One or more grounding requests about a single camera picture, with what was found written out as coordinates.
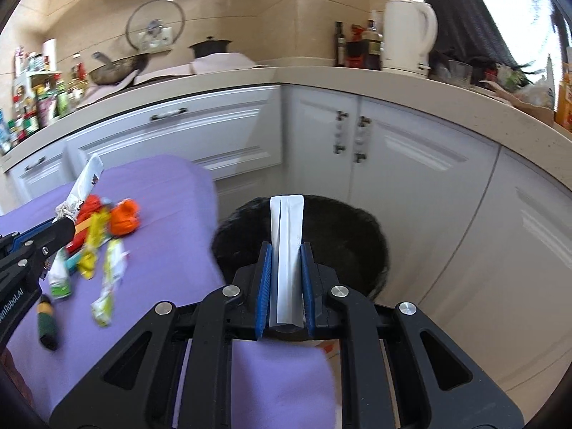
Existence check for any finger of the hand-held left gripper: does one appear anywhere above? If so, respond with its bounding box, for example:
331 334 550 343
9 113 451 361
0 245 61 283
0 220 78 253

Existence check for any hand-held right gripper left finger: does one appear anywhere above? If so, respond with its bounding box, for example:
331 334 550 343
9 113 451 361
50 241 273 429

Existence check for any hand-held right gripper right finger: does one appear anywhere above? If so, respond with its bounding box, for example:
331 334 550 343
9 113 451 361
300 241 524 429

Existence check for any red striped wrapper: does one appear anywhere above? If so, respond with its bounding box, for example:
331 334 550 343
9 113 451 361
66 222 91 252

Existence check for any dark green thread spool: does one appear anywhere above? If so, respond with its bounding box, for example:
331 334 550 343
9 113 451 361
36 294 60 352

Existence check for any short green white wrapper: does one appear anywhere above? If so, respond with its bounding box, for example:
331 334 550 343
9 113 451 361
48 250 75 300

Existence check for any yellow wrapper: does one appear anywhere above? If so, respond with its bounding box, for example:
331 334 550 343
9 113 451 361
76 211 112 281

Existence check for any white paper packet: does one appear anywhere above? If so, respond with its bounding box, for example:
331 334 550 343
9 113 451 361
268 195 310 329

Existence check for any black trash bin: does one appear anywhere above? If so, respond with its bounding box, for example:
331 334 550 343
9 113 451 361
211 195 389 301

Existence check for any long white yellow-green wrapper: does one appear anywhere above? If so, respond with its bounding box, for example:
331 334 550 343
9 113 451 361
90 238 131 328

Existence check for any person's left forearm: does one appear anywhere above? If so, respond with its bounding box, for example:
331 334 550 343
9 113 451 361
0 344 34 416

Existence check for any small white drawer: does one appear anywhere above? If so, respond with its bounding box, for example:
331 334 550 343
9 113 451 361
4 140 74 204

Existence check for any purple tablecloth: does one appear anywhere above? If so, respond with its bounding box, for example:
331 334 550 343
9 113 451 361
0 154 337 429

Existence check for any cluster of condiment bottles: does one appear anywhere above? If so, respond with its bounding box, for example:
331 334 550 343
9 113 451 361
0 38 91 156

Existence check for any narrow white cabinet door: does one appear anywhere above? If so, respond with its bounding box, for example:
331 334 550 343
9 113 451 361
282 86 359 216

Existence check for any broad white cabinet door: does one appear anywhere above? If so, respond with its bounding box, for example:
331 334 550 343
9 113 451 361
347 97 500 280

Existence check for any wide white drawer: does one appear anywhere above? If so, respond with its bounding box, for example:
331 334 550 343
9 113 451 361
66 85 283 180

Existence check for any metal wok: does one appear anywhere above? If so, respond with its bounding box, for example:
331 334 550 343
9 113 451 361
88 51 151 87

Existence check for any white paper roll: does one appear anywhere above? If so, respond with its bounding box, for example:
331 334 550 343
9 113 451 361
42 38 58 72

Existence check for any plain white cabinet door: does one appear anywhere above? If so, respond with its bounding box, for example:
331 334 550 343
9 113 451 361
419 147 572 414

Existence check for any pale cloth on stove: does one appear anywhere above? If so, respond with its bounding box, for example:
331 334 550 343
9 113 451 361
133 53 274 87

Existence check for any glass pot lid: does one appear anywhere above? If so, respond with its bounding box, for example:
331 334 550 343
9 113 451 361
125 0 186 53

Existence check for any black pot with lid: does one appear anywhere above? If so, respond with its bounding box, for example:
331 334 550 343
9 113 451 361
188 36 233 60

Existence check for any red label sauce bottle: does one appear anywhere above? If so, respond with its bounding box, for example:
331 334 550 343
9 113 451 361
346 24 371 70

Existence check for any slim dark glass bottle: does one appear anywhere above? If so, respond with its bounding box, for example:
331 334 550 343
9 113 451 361
334 21 347 68

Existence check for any dark sauce bottle clear cap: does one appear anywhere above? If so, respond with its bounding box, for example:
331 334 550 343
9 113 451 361
362 9 384 71

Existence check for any clear glass tumbler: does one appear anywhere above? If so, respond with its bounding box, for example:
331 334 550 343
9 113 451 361
447 59 474 86

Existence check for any white electric kettle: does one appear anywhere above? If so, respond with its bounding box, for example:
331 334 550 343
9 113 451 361
383 0 439 77

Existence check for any crumpled clear plastic bag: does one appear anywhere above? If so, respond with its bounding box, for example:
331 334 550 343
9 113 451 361
490 63 556 109

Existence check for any dark curtain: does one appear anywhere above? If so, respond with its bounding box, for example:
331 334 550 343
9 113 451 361
418 0 523 71

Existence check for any orange carton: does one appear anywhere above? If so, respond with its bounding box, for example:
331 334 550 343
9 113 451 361
554 60 572 133

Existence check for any window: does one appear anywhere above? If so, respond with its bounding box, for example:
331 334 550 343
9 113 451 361
464 0 564 82

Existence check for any broad door metal handle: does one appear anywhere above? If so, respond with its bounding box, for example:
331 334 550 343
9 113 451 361
354 116 372 163

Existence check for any narrow door metal handle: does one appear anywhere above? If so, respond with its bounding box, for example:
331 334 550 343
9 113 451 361
333 110 350 155

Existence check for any wide drawer metal handle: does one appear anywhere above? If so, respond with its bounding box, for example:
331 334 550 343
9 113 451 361
151 108 188 122

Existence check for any white wall socket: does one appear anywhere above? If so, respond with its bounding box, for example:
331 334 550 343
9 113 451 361
138 27 173 53

